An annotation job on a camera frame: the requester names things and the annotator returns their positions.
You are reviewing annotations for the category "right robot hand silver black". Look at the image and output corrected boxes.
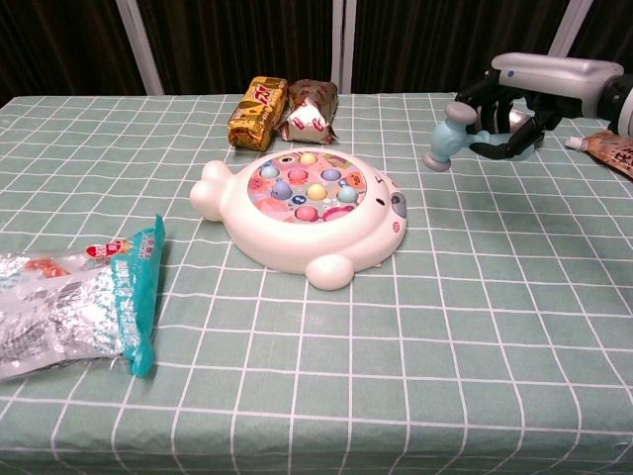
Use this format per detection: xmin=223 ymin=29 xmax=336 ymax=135
xmin=455 ymin=52 xmax=625 ymax=161

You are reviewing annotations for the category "light blue toy hammer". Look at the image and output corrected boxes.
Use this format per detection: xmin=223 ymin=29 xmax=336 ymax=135
xmin=422 ymin=102 xmax=538 ymax=173

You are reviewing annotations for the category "white whack-a-mole toy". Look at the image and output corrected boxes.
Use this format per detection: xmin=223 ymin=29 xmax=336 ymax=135
xmin=189 ymin=149 xmax=409 ymax=291

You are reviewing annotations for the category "brown spouted sauce pouch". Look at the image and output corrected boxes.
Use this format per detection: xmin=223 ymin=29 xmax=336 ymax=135
xmin=565 ymin=130 xmax=633 ymax=181

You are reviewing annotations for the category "brown white snack package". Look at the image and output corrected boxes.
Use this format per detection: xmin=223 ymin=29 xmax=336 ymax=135
xmin=274 ymin=78 xmax=340 ymax=146

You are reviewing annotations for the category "green checked tablecloth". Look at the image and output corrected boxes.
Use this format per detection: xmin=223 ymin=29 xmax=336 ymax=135
xmin=0 ymin=91 xmax=633 ymax=475

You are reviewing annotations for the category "gold snack package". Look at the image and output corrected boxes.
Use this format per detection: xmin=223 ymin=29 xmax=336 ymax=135
xmin=226 ymin=75 xmax=290 ymax=151

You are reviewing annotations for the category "dark curtain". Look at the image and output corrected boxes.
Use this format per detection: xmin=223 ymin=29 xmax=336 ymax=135
xmin=0 ymin=0 xmax=633 ymax=106

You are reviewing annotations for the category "silver teal snack bag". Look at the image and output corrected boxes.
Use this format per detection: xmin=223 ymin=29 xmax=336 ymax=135
xmin=0 ymin=213 xmax=167 ymax=382

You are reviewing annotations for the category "white slanted frame post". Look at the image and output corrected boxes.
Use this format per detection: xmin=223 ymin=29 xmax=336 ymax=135
xmin=546 ymin=0 xmax=594 ymax=59
xmin=114 ymin=0 xmax=165 ymax=96

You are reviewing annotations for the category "white vertical frame post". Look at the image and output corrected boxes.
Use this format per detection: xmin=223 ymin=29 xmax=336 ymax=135
xmin=343 ymin=0 xmax=358 ymax=95
xmin=329 ymin=0 xmax=345 ymax=95

